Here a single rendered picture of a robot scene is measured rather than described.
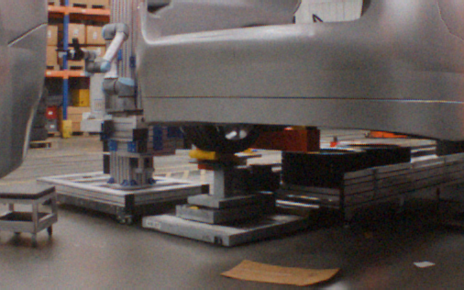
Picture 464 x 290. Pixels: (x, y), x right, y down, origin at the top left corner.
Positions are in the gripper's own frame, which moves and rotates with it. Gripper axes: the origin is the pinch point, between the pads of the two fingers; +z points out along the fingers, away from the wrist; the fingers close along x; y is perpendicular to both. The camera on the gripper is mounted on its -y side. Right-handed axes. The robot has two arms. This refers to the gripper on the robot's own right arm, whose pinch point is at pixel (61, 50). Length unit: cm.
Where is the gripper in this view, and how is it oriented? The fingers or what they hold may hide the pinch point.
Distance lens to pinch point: 457.0
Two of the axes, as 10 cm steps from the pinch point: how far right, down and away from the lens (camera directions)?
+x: -8.7, -1.7, 4.7
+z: -4.8, 0.7, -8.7
